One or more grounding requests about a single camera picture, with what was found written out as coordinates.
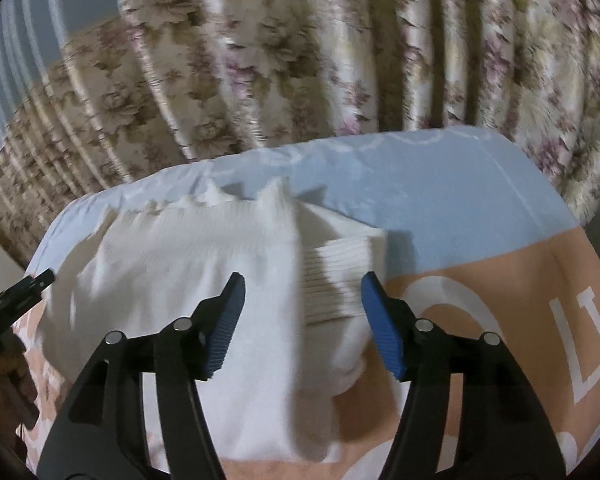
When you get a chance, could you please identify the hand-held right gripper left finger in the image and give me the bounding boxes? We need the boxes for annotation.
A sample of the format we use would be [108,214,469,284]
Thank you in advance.
[36,272,247,480]

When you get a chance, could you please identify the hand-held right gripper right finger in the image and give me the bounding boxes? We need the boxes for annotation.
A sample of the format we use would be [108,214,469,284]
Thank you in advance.
[360,270,567,480]

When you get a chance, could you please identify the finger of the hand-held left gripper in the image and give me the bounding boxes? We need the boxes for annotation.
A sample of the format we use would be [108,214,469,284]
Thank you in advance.
[0,269,57,312]

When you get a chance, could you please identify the white knit sweater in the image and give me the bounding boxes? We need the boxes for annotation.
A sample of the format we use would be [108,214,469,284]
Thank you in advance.
[32,177,389,464]

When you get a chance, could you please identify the orange and blue printed bedsheet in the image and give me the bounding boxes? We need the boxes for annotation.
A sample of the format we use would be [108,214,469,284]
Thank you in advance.
[10,126,600,480]

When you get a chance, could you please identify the blue floral curtain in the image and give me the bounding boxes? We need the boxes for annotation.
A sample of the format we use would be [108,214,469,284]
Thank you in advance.
[0,0,600,266]

